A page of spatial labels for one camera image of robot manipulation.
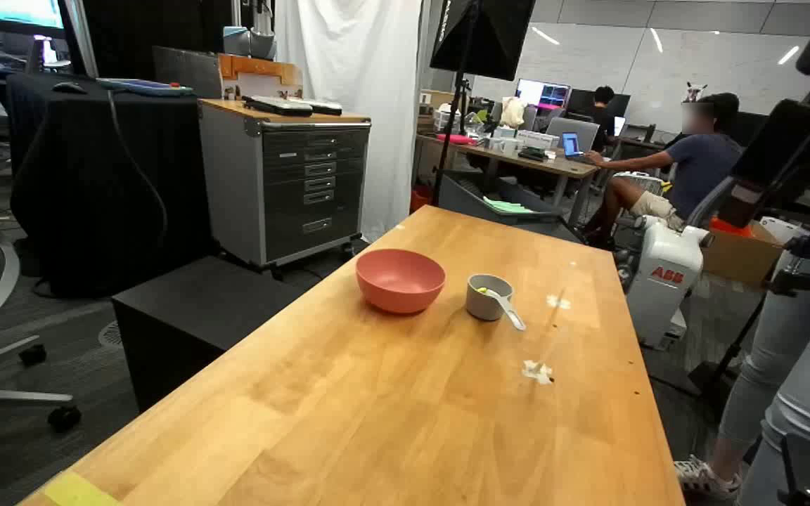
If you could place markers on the white tape strip crumpled end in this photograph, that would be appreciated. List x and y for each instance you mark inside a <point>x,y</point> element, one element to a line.
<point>558,302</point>
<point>537,371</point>

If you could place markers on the black low box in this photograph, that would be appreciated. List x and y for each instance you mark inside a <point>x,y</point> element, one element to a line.
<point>190,319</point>

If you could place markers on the pink bowl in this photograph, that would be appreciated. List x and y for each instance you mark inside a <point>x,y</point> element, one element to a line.
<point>399,284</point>

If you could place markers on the white curtain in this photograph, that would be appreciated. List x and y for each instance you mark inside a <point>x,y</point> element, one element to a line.
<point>358,93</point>

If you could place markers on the seated person blue shirt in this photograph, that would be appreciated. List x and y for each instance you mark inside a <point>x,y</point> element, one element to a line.
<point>700,158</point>

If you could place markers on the cardboard box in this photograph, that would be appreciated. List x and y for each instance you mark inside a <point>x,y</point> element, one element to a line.
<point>738,256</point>

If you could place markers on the black cloth covered table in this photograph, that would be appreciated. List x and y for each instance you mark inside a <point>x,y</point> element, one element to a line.
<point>97,187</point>

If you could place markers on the white ABB machine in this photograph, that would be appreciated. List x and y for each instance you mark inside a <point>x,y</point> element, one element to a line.
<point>662,270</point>

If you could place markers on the open laptop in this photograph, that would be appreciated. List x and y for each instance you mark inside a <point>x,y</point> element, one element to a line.
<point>573,139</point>

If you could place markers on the black backdrop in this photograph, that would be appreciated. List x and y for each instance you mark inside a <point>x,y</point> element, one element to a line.
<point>153,37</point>

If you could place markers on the black softbox light on stand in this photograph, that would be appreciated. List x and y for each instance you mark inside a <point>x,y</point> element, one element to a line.
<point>483,31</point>

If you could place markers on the person with black hair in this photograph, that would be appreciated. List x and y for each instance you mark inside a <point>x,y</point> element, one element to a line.
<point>602,109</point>

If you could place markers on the grey drawer cabinet wooden top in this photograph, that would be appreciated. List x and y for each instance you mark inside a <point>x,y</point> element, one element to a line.
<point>281,179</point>

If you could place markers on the wooden office desk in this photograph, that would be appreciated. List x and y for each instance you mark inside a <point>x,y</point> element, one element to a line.
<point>533,165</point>

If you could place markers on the yellow tape patch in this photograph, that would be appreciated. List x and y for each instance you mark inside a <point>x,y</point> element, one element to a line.
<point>77,494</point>

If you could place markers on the standing person in jeans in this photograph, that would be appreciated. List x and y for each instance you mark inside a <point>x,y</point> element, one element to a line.
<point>803,374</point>

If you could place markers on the large lit display screen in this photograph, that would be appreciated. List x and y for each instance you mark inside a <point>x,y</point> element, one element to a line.
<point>11,12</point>

